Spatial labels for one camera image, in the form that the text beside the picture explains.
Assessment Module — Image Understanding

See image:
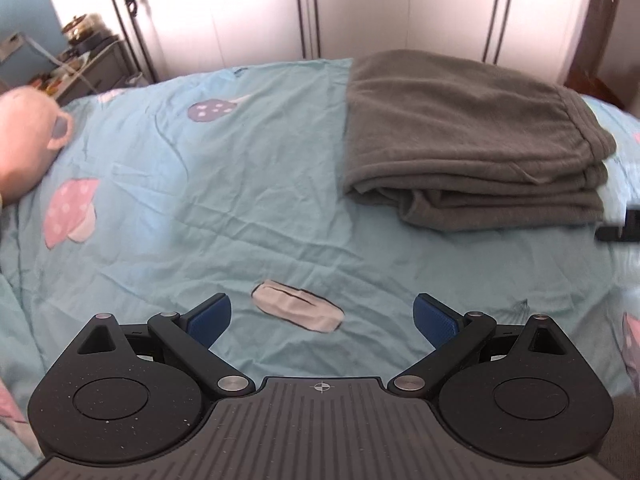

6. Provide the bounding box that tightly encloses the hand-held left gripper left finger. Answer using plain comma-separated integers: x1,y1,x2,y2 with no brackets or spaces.
78,294,254,397

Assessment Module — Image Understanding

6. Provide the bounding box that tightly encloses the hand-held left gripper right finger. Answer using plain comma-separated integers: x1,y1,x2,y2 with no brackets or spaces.
393,294,569,394

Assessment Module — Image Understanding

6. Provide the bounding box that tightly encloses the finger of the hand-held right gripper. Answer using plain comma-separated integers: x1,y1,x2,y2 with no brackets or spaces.
595,205,640,245

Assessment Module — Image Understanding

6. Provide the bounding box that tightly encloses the grey blanket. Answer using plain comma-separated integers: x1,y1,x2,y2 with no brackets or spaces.
341,49,618,232

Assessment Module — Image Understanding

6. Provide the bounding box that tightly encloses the light blue printed bedsheet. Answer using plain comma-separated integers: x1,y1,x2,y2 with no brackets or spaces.
0,57,640,463

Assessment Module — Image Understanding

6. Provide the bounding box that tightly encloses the dark wooden door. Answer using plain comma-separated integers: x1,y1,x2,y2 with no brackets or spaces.
564,0,640,107

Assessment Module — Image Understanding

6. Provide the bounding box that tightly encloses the grey nightstand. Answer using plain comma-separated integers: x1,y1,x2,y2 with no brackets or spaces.
49,35,151,107

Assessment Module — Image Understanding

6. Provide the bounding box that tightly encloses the glass jar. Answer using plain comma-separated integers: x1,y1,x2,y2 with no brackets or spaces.
62,12,109,45

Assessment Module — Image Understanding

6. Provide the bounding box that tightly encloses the white wardrobe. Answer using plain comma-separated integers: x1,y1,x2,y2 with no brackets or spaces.
39,0,592,84

